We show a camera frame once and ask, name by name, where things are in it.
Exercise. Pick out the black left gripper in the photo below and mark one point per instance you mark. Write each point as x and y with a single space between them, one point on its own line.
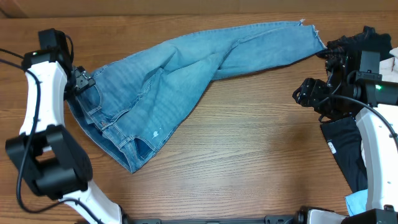
84 81

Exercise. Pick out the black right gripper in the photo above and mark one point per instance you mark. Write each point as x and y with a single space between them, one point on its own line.
308 93

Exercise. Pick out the light blue denim jeans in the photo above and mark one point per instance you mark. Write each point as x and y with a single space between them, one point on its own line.
138 102

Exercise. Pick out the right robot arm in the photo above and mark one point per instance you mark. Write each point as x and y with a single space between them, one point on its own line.
355 87

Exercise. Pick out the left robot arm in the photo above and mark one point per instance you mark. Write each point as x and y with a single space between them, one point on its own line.
46 155

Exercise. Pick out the dark navy garment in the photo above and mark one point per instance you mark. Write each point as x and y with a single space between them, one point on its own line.
344 140

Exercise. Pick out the black patterned garment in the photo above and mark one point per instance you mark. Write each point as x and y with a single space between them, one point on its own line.
374 48

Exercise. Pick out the pale pink garment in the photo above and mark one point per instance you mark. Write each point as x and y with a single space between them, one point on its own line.
388 67

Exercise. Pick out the light blue shirt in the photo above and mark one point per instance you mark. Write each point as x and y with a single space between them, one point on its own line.
356 202

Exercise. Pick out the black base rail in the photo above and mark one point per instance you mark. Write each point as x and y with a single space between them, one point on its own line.
268 219

